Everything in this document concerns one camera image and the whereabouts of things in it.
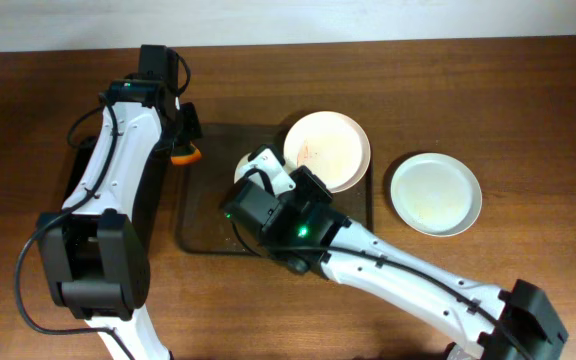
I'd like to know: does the orange green scrub sponge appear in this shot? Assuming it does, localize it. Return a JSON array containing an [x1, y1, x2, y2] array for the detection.
[[170, 142, 202, 166]]

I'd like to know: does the pink plate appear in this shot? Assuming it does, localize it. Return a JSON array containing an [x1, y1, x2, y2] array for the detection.
[[283, 111, 371, 193]]

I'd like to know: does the white plate with ketchup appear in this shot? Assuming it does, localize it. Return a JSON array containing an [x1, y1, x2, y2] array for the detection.
[[234, 153, 257, 183]]

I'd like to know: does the cream plate with sauce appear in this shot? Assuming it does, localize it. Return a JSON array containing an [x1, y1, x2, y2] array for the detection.
[[389, 153, 483, 237]]

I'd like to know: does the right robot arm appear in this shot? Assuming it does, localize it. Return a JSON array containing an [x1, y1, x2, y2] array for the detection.
[[230, 145, 569, 359]]

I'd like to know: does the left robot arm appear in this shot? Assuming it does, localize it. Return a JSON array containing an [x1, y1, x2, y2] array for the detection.
[[35, 78, 201, 359]]

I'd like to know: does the black plastic tray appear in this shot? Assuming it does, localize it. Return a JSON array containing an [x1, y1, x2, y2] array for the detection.
[[63, 136, 168, 252]]

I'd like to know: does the brown serving tray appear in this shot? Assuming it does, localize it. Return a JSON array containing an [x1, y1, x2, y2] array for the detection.
[[175, 124, 373, 256]]

